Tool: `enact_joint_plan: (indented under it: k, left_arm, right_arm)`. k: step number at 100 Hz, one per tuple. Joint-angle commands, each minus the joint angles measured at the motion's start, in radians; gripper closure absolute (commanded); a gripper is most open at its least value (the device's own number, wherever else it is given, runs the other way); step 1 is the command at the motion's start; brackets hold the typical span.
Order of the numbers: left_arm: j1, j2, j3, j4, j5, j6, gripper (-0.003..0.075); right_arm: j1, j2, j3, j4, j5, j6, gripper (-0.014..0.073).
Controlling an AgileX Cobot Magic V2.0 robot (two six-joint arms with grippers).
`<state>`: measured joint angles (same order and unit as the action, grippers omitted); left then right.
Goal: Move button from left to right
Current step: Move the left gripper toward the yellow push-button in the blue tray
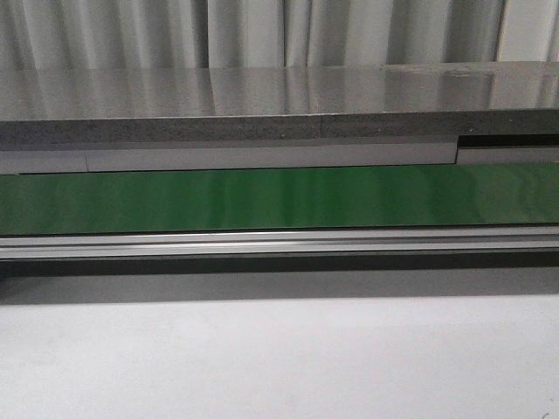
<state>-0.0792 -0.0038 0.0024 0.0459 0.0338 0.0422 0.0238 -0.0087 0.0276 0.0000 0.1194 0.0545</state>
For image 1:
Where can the green conveyor belt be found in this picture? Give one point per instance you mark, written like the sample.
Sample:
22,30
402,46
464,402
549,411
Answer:
279,198

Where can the white pleated curtain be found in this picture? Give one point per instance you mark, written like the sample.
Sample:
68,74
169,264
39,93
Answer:
218,34

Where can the grey rear conveyor guide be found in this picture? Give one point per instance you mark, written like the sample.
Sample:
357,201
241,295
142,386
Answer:
323,152

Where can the aluminium front conveyor rail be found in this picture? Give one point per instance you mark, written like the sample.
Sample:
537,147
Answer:
280,242

